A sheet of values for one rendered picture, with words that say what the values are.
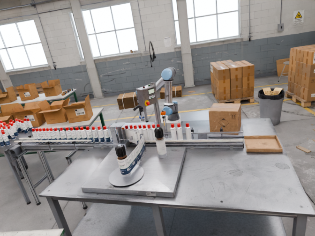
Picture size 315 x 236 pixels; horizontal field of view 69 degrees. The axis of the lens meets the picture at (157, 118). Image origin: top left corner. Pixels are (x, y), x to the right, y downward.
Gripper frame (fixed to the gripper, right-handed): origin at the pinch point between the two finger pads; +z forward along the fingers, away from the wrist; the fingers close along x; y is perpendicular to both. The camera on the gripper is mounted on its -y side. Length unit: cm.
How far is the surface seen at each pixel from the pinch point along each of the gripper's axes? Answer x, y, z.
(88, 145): -38, -61, 13
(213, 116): -36, 85, -5
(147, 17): 498, -26, -134
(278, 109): 136, 222, 68
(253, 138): -53, 121, 16
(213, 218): -94, 70, 78
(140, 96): -45, 12, -40
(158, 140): -81, 28, -7
